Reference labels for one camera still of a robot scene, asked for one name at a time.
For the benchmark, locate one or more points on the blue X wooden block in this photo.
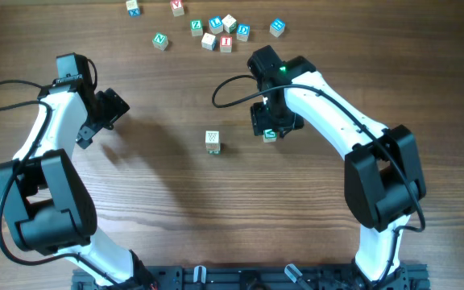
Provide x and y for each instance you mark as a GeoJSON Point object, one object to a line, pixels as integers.
{"type": "Point", "coordinates": [133, 9]}

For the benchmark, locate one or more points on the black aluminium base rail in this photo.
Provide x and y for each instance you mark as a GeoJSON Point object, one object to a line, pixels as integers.
{"type": "Point", "coordinates": [329, 276]}

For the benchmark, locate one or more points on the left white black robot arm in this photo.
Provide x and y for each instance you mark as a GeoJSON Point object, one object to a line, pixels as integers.
{"type": "Point", "coordinates": [46, 212]}

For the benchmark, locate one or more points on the white blue-sided wooden block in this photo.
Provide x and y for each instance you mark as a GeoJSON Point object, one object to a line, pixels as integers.
{"type": "Point", "coordinates": [208, 41]}

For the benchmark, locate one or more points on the green W wooden block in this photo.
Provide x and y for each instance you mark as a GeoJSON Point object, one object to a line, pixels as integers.
{"type": "Point", "coordinates": [212, 137]}

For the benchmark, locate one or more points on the blue arrows wooden block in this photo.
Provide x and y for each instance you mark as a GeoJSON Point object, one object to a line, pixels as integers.
{"type": "Point", "coordinates": [277, 27]}

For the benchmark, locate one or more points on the red I wooden block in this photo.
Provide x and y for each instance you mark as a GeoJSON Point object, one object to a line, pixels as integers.
{"type": "Point", "coordinates": [226, 44]}

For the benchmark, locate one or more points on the green Z wooden block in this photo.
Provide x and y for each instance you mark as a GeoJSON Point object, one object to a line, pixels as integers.
{"type": "Point", "coordinates": [196, 27]}

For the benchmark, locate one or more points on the blue L wooden block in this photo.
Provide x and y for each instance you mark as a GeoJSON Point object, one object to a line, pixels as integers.
{"type": "Point", "coordinates": [216, 25]}

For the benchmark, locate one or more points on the white green-sided wooden block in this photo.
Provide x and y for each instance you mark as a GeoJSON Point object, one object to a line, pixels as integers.
{"type": "Point", "coordinates": [269, 136]}

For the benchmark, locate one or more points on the green N wooden block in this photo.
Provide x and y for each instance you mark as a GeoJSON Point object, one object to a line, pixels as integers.
{"type": "Point", "coordinates": [160, 41]}

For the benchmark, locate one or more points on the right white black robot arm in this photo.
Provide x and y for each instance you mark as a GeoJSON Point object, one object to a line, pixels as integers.
{"type": "Point", "coordinates": [383, 178]}

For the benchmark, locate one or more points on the plain top wooden block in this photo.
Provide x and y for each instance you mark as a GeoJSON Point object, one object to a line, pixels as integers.
{"type": "Point", "coordinates": [229, 23]}

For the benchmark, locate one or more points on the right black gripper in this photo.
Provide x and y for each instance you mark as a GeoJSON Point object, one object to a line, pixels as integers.
{"type": "Point", "coordinates": [260, 122]}

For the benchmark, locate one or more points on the green base wooden block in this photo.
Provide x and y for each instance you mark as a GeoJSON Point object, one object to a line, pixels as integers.
{"type": "Point", "coordinates": [215, 152]}

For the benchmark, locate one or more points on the red V wooden block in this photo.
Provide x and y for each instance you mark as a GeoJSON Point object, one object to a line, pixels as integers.
{"type": "Point", "coordinates": [177, 7]}

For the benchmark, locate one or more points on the blue D wooden block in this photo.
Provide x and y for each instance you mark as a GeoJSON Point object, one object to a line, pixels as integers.
{"type": "Point", "coordinates": [243, 32]}

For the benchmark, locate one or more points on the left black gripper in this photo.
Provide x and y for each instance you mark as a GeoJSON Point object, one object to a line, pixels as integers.
{"type": "Point", "coordinates": [116, 107]}

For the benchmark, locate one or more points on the red 6 wooden block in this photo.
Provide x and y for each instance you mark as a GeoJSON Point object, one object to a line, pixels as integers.
{"type": "Point", "coordinates": [214, 148]}

